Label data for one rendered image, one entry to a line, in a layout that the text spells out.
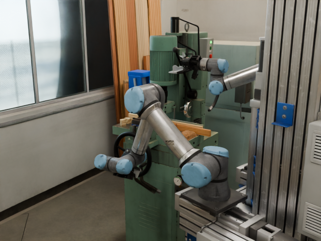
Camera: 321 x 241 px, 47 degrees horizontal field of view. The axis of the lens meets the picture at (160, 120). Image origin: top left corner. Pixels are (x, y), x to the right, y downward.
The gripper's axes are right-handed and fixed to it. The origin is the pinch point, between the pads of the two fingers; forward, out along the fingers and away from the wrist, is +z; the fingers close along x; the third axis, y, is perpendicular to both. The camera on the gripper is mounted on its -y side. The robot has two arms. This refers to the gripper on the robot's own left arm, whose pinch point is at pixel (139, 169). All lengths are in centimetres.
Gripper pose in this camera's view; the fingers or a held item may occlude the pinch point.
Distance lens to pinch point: 218.6
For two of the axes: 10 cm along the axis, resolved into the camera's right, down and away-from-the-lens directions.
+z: 5.4, 2.8, 7.9
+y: -2.3, 9.6, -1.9
